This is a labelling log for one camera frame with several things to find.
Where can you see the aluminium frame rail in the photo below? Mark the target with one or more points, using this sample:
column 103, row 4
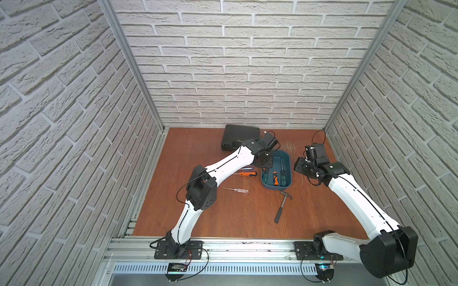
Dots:
column 137, row 249

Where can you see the claw hammer black handle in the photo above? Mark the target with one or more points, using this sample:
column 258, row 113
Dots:
column 280, row 210

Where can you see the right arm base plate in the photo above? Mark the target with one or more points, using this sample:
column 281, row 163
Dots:
column 308, row 250

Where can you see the controller board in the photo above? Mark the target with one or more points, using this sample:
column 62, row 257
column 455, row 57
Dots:
column 177, row 267
column 324, row 269

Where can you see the green black screwdriver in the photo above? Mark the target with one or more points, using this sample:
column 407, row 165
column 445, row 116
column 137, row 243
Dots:
column 283, row 174
column 266, row 177

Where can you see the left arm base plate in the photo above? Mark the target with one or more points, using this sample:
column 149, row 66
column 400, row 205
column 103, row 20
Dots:
column 191, row 250

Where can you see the teal storage box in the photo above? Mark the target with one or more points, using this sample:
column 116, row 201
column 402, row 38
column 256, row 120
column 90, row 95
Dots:
column 287, row 164

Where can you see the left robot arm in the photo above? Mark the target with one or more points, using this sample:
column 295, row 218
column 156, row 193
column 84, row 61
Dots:
column 201, row 189

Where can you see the black plastic tool case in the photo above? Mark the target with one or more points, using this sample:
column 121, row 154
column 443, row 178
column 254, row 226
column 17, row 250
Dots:
column 234, row 135

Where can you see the orange black curved screwdriver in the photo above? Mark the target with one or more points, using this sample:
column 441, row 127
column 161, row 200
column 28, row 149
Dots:
column 275, row 175

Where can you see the orange black long screwdriver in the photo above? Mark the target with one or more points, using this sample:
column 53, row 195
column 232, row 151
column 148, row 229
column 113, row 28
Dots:
column 247, row 174

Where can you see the clear handle screwdriver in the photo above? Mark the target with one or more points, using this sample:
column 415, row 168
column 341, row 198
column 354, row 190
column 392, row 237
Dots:
column 238, row 190

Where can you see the right controller board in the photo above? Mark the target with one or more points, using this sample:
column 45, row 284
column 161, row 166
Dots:
column 324, row 269

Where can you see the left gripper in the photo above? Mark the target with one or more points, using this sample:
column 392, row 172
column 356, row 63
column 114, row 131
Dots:
column 266, row 157

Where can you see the left controller board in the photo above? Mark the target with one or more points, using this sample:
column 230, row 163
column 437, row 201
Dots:
column 177, row 267

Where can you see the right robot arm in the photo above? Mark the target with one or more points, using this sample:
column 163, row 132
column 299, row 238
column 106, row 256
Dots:
column 389, row 247

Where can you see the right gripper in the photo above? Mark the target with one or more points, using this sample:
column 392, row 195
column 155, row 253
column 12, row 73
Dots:
column 299, row 164

